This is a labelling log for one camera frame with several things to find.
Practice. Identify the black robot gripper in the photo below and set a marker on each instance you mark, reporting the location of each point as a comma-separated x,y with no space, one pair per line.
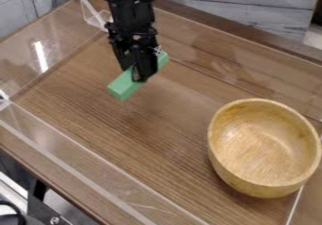
132,37

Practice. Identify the green rectangular block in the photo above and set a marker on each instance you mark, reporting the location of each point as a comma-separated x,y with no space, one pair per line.
123,87

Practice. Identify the brown wooden bowl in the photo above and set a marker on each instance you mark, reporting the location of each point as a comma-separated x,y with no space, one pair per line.
263,147

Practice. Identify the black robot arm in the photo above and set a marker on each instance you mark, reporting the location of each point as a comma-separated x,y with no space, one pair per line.
133,37

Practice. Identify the clear acrylic corner bracket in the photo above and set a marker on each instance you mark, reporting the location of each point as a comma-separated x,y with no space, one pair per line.
93,17

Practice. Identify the clear acrylic tray wall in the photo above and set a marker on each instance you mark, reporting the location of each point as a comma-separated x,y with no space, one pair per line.
90,182

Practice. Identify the black table leg bracket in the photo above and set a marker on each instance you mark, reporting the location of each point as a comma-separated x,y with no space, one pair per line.
38,210

